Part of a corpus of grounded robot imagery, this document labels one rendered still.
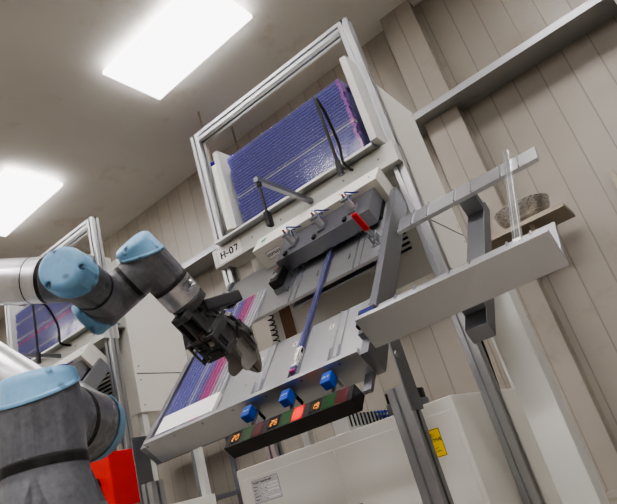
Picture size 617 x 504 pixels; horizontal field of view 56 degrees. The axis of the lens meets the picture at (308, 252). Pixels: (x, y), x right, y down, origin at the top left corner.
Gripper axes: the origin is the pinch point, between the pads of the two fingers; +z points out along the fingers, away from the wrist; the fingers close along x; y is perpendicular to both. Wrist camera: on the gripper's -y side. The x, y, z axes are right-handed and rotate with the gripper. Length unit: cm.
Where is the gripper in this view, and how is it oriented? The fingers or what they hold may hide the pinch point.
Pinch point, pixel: (256, 364)
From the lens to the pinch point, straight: 120.0
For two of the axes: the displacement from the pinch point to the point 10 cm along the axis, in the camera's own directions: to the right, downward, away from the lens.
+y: -2.1, 5.3, -8.2
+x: 7.7, -4.3, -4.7
